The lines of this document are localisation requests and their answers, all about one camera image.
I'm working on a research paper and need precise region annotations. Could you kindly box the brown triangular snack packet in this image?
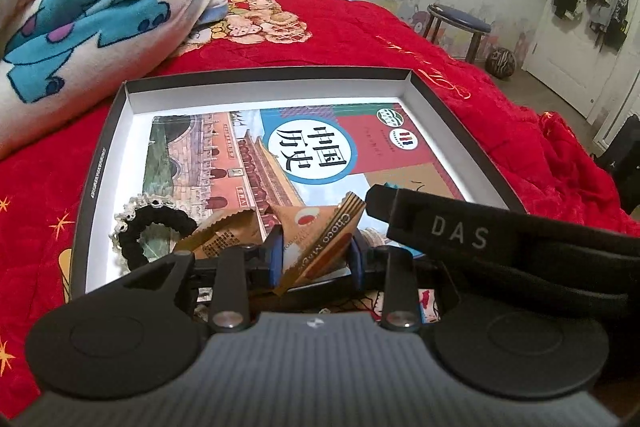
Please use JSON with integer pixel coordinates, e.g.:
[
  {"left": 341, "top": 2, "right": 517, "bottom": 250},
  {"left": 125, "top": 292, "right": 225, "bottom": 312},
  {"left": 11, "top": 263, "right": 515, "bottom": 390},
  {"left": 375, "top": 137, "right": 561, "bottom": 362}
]
[{"left": 174, "top": 208, "right": 262, "bottom": 259}]

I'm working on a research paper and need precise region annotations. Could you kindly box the black white-trim scrunchie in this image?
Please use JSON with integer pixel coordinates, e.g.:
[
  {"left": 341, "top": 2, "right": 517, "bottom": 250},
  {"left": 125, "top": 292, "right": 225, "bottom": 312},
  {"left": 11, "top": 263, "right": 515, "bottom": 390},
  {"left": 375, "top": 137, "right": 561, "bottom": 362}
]
[{"left": 111, "top": 193, "right": 198, "bottom": 271}]

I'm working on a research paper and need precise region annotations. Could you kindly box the brown patterned ball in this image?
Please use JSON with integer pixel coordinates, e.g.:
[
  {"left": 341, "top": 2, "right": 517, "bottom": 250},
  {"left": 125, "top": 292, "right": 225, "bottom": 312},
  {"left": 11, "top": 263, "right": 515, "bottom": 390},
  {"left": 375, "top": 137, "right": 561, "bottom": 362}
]
[{"left": 485, "top": 48, "right": 516, "bottom": 79}]

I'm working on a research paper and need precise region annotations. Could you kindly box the chinese history textbook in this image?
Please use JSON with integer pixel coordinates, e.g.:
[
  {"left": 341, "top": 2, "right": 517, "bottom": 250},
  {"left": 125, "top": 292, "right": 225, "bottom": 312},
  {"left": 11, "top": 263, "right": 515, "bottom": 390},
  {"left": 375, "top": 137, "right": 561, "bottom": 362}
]
[{"left": 142, "top": 101, "right": 463, "bottom": 233}]

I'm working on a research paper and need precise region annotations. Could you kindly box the blue round stool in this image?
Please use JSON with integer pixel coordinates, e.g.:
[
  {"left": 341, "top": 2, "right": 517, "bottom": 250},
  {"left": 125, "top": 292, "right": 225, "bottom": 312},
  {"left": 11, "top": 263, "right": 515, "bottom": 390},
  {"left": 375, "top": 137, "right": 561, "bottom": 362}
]
[{"left": 422, "top": 3, "right": 491, "bottom": 64}]

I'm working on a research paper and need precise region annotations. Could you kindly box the red bear print blanket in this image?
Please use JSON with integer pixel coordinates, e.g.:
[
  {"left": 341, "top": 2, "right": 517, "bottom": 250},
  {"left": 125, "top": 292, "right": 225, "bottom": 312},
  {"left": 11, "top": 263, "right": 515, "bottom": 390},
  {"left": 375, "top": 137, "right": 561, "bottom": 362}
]
[{"left": 1, "top": 0, "right": 639, "bottom": 417}]

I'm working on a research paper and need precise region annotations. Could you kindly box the white door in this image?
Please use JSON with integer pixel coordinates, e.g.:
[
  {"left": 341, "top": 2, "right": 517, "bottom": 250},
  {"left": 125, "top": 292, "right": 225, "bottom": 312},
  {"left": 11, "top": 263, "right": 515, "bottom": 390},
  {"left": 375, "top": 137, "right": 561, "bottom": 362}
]
[{"left": 524, "top": 0, "right": 639, "bottom": 122}]

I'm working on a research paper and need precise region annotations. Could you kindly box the black shallow cardboard box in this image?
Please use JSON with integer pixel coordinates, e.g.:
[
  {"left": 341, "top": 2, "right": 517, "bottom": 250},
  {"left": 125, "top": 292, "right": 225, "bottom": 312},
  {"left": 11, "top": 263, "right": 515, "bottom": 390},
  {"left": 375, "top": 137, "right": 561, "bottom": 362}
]
[{"left": 70, "top": 67, "right": 523, "bottom": 296}]

